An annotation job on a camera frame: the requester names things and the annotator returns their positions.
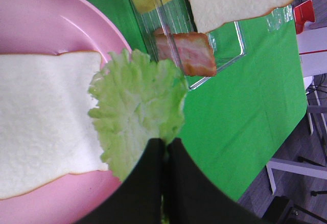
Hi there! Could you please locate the green lettuce leaf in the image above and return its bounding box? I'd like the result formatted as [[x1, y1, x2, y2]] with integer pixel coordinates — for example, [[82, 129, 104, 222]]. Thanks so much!
[[88, 49, 188, 181]]

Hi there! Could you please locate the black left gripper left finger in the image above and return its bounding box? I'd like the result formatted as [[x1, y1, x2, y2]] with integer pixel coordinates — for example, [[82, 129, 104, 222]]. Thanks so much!
[[77, 139, 165, 223]]

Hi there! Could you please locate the pink round plate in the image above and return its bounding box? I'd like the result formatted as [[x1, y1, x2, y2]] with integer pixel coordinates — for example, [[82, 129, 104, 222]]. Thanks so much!
[[1, 0, 128, 223]]

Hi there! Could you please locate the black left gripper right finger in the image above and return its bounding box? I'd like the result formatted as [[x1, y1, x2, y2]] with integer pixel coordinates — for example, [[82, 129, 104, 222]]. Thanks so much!
[[165, 138, 263, 223]]

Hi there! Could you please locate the clear plastic right container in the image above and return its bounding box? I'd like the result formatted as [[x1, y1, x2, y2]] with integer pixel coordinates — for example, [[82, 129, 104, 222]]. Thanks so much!
[[122, 0, 248, 91]]

